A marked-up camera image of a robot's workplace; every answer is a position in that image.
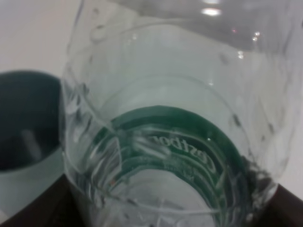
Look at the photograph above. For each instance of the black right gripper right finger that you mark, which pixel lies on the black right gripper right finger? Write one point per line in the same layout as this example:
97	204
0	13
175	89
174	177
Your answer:
284	210

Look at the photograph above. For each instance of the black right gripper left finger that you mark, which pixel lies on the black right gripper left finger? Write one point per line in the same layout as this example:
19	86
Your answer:
54	208

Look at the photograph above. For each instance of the clear green-label water bottle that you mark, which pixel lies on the clear green-label water bottle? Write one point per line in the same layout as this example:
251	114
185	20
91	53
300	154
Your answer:
180	113

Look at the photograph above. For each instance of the teal plastic cup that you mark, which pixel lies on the teal plastic cup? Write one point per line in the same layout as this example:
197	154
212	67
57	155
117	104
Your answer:
30	153

